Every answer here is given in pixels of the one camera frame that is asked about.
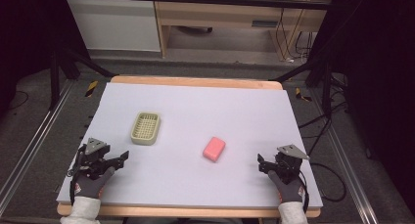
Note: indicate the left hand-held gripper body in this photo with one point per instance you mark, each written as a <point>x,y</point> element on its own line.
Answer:
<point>94,154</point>

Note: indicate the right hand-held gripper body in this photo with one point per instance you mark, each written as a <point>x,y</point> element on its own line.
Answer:
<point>288,165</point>

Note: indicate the beige plastic soap dish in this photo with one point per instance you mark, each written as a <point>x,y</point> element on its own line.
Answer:
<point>138,140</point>

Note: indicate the pink soap bar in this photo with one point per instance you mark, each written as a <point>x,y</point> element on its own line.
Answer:
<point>214,149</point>

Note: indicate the person's right hand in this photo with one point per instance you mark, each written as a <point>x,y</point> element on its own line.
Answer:
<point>290,191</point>

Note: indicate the person's left hand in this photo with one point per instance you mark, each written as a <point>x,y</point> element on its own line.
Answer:
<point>89,186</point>

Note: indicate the yellow black striped marker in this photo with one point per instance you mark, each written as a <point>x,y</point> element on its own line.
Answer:
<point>301,96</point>
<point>91,88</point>

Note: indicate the white foam board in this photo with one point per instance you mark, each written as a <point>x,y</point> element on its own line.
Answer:
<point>195,119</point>

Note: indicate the wooden table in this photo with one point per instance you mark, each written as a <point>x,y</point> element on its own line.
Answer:
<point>195,81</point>

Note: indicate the black curtain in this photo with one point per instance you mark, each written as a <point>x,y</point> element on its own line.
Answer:
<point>23,38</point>
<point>381,70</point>

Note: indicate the white cabinet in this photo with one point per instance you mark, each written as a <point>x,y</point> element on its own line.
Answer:
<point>114,22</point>

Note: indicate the light wooden desk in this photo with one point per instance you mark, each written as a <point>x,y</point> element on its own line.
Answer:
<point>212,12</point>

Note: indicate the metal floor rail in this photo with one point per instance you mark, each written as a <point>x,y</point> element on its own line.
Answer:
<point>345,158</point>
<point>36,136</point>

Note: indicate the black metal frame stand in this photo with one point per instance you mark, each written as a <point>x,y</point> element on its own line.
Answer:
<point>326,83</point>
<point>55,77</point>

